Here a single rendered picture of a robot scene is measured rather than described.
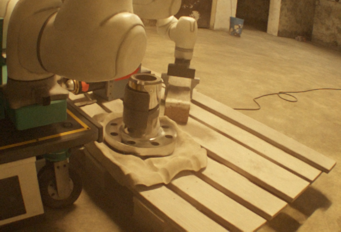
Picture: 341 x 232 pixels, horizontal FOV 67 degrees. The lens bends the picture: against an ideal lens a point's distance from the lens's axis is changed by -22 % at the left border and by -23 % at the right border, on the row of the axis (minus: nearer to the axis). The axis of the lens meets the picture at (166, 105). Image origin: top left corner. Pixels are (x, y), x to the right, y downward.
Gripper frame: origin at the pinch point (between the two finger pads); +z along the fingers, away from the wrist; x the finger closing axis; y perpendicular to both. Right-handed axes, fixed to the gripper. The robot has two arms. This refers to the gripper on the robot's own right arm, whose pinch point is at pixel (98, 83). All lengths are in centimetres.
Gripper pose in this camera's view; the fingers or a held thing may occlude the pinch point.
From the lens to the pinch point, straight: 106.5
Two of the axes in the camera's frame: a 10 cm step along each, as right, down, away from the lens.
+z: -1.2, 9.3, 3.5
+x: 6.8, 3.4, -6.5
